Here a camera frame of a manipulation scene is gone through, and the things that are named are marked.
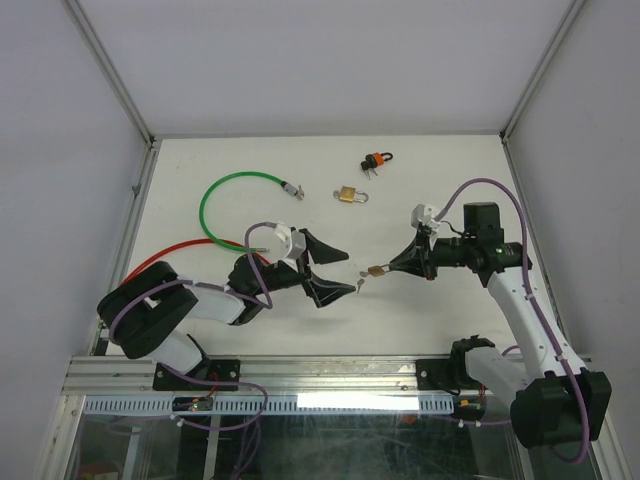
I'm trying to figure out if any small brass long-shackle padlock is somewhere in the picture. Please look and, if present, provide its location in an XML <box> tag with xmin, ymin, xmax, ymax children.
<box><xmin>367</xmin><ymin>265</ymin><xmax>390</xmax><ymax>277</ymax></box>

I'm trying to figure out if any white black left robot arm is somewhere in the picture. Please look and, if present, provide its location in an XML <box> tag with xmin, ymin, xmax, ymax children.
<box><xmin>97</xmin><ymin>221</ymin><xmax>356</xmax><ymax>389</ymax></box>

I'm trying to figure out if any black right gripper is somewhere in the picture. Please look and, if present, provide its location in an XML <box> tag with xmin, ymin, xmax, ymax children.
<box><xmin>389</xmin><ymin>228</ymin><xmax>475</xmax><ymax>281</ymax></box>

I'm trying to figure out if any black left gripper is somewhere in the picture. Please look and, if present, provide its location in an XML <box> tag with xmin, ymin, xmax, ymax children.
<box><xmin>252</xmin><ymin>230</ymin><xmax>355</xmax><ymax>306</ymax></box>

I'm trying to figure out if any aluminium mounting rail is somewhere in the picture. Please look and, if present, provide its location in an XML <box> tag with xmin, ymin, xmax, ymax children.
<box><xmin>62</xmin><ymin>353</ymin><xmax>594</xmax><ymax>396</ymax></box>

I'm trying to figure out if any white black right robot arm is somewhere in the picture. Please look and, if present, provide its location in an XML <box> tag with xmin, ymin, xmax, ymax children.
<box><xmin>389</xmin><ymin>202</ymin><xmax>612</xmax><ymax>448</ymax></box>

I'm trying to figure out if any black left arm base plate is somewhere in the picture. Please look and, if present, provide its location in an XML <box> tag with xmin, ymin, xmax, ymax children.
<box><xmin>152</xmin><ymin>358</ymin><xmax>241</xmax><ymax>392</ymax></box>

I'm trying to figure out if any large brass padlock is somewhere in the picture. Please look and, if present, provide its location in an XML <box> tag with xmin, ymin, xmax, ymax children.
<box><xmin>333</xmin><ymin>186</ymin><xmax>369</xmax><ymax>204</ymax></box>

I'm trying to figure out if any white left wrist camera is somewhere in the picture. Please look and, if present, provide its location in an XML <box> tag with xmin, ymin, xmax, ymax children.
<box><xmin>273</xmin><ymin>222</ymin><xmax>306</xmax><ymax>268</ymax></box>

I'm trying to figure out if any orange black padlock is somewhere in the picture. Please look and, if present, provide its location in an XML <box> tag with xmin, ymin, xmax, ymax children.
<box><xmin>360</xmin><ymin>152</ymin><xmax>394</xmax><ymax>172</ymax></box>

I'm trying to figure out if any green cable lock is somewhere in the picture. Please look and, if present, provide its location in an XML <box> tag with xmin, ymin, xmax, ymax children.
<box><xmin>197</xmin><ymin>170</ymin><xmax>302</xmax><ymax>249</ymax></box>

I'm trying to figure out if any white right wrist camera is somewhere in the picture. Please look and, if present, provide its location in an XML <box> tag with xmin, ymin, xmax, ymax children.
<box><xmin>410</xmin><ymin>204</ymin><xmax>441</xmax><ymax>232</ymax></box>

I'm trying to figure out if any red cable lock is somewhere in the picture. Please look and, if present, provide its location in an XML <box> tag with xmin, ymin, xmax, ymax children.
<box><xmin>118</xmin><ymin>238</ymin><xmax>247</xmax><ymax>287</ymax></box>

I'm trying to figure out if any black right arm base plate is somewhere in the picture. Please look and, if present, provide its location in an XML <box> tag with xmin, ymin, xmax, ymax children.
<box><xmin>415</xmin><ymin>358</ymin><xmax>464</xmax><ymax>395</ymax></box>

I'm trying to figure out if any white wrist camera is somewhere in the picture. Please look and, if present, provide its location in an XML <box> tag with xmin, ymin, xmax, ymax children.
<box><xmin>410</xmin><ymin>204</ymin><xmax>441</xmax><ymax>232</ymax></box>
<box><xmin>273</xmin><ymin>222</ymin><xmax>306</xmax><ymax>268</ymax></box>

